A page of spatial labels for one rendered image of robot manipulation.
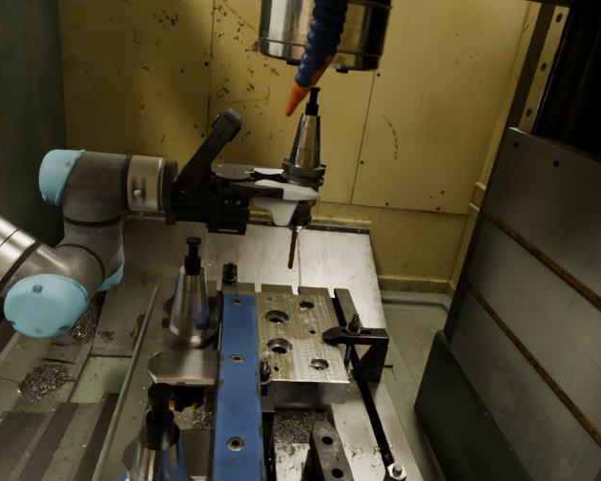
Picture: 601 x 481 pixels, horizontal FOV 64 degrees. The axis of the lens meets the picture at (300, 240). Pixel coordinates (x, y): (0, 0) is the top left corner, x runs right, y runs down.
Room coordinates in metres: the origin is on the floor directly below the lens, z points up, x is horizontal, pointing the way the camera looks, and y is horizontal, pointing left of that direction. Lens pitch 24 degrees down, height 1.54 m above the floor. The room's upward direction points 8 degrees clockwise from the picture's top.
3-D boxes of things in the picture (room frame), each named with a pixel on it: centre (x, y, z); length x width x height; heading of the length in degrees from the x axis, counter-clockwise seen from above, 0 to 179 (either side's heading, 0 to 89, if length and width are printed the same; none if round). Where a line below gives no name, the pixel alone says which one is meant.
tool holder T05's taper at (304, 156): (0.66, 0.01, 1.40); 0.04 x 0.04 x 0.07
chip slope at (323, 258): (1.32, 0.13, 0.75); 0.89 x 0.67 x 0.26; 100
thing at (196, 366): (0.39, 0.10, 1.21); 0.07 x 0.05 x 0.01; 100
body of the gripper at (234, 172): (0.64, 0.14, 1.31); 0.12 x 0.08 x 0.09; 100
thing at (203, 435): (0.28, 0.08, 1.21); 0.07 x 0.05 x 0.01; 100
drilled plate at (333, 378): (0.80, 0.02, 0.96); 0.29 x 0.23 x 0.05; 10
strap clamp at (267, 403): (0.62, 0.03, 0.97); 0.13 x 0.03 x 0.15; 10
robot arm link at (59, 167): (0.61, 0.29, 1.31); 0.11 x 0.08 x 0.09; 100
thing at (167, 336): (0.44, 0.11, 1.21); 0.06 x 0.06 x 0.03
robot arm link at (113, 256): (0.60, 0.29, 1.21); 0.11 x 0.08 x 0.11; 6
